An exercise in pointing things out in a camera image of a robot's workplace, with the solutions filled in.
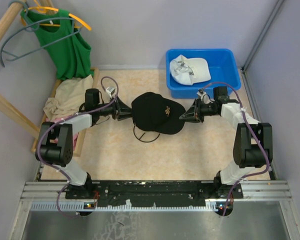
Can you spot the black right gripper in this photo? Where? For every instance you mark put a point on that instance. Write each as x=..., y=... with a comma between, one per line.
x=195, y=114

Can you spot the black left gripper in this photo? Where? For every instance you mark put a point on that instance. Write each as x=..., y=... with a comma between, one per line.
x=121, y=111

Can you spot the black beanie hat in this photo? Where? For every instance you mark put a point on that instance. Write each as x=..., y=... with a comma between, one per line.
x=151, y=112

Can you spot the white cap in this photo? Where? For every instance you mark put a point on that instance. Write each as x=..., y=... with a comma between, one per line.
x=189, y=71

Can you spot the blue plastic bin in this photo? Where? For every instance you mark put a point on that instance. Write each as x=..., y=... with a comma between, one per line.
x=221, y=64

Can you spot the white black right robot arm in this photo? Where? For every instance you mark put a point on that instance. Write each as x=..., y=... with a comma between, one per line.
x=253, y=142

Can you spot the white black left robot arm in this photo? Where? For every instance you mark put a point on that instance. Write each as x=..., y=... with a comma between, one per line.
x=55, y=144

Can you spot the pink cloth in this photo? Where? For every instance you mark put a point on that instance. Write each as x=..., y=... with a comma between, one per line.
x=75, y=140

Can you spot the beige cloth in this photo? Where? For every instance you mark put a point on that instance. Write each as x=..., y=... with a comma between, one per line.
x=69, y=96

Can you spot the wooden tray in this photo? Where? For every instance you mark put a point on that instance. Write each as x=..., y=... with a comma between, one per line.
x=81, y=135

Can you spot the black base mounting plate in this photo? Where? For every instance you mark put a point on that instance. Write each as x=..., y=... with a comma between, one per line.
x=170, y=193

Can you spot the green tank top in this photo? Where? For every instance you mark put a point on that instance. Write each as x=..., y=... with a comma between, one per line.
x=69, y=52

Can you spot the grey blue clothes hanger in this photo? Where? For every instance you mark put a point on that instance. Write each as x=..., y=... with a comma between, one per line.
x=22, y=42

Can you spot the yellow clothes hanger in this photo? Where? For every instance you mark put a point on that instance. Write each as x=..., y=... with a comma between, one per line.
x=78, y=23

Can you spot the wooden clothes rack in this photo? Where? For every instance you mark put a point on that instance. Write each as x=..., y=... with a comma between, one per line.
x=24, y=83

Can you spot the black wire hat stand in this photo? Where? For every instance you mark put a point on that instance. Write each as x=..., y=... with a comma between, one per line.
x=145, y=136

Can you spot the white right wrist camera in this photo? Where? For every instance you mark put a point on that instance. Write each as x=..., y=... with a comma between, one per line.
x=204, y=97

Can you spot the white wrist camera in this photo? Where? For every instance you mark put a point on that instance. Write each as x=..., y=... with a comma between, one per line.
x=111, y=91
x=204, y=97

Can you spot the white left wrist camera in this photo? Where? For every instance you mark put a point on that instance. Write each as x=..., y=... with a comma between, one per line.
x=111, y=91

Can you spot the aluminium frame rail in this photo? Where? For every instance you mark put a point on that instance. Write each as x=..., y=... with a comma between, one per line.
x=50, y=196

